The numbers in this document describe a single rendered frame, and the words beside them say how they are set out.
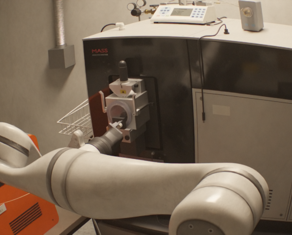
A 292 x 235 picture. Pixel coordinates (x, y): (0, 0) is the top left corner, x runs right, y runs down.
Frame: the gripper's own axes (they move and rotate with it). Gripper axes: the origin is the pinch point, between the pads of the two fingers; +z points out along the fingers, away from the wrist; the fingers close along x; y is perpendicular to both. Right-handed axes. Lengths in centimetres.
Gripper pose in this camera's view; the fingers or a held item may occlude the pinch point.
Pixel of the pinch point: (118, 126)
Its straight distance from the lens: 120.0
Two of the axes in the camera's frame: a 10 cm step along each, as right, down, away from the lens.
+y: 7.6, 6.3, -1.8
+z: 4.8, -3.6, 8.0
